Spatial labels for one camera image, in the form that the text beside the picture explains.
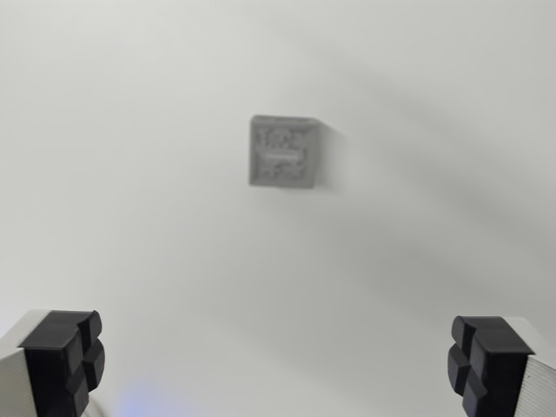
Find black-tipped silver gripper right finger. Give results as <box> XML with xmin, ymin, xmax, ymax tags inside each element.
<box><xmin>447</xmin><ymin>315</ymin><xmax>556</xmax><ymax>417</ymax></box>

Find grey embossed cube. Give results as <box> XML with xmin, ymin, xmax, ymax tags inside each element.
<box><xmin>248</xmin><ymin>114</ymin><xmax>334</xmax><ymax>191</ymax></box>

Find black-tipped silver gripper left finger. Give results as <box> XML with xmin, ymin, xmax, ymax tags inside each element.
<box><xmin>0</xmin><ymin>309</ymin><xmax>106</xmax><ymax>417</ymax></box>

